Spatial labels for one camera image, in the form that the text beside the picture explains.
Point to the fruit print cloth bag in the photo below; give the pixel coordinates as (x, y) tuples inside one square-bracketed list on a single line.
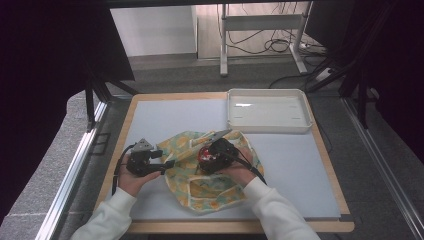
[(203, 186)]

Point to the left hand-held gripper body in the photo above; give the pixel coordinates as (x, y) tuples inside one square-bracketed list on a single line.
[(140, 158)]

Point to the black metal stand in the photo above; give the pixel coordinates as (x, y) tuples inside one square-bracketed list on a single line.
[(353, 76), (96, 96)]

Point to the person's right hand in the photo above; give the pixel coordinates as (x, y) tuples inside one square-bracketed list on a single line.
[(238, 170)]

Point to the person's left hand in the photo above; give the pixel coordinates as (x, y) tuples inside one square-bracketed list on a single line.
[(133, 181)]

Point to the small red object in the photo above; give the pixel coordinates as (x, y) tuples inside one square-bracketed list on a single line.
[(205, 155)]

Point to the aluminium rail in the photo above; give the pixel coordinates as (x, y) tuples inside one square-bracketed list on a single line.
[(386, 166), (71, 170)]

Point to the white plastic tray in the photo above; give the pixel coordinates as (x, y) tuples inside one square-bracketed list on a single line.
[(268, 111)]

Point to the white metal desk frame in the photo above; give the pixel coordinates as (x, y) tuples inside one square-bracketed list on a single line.
[(260, 23)]

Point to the dark curtain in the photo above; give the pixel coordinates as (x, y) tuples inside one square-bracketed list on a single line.
[(43, 83), (393, 66)]

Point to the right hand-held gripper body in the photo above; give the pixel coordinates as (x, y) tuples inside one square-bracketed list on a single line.
[(221, 151)]

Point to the pale grey table mat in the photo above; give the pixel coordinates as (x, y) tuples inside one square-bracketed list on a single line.
[(293, 173)]

